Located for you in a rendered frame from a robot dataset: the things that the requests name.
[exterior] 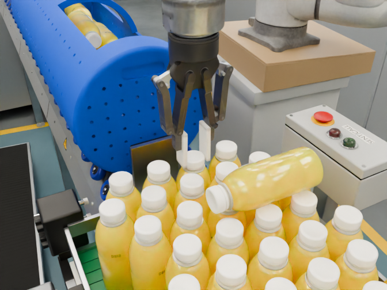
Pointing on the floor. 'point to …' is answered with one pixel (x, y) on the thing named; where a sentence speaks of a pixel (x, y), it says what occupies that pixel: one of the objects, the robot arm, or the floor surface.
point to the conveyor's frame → (71, 278)
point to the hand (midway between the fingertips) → (193, 145)
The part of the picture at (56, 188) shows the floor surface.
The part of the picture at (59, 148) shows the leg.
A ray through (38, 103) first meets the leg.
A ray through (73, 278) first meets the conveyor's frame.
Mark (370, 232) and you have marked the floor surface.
